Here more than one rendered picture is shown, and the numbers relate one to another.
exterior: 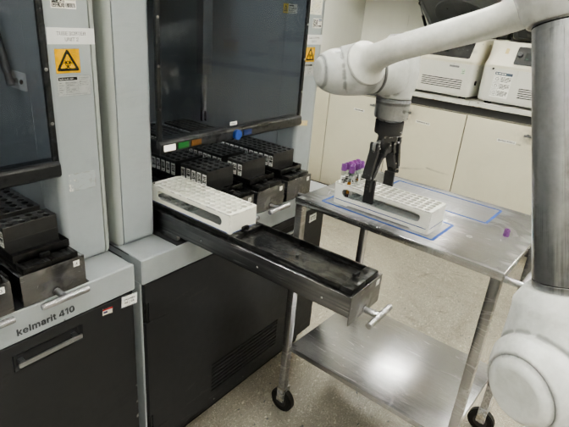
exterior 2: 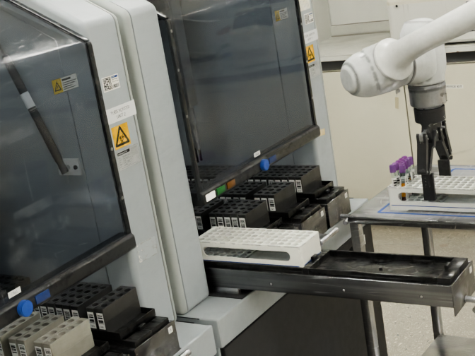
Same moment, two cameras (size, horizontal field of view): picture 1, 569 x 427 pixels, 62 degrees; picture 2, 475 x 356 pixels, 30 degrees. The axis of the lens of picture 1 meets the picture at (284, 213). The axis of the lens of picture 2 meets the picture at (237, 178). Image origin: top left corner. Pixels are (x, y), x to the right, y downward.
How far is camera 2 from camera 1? 90 cm
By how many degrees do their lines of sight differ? 8
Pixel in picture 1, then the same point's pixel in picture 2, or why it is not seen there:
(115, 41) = (150, 104)
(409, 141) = not seen: hidden behind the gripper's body
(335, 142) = (336, 145)
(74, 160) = (138, 229)
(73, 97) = (128, 168)
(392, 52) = (418, 46)
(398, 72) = (425, 58)
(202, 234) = (271, 276)
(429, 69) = (440, 13)
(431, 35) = (451, 23)
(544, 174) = not seen: outside the picture
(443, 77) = not seen: hidden behind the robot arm
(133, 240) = (194, 305)
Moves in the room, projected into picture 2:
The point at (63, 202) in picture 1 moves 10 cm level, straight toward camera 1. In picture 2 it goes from (136, 274) to (156, 286)
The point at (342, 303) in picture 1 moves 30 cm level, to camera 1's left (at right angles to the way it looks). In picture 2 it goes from (444, 294) to (299, 321)
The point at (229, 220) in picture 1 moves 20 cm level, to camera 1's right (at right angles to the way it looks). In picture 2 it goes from (299, 252) to (386, 236)
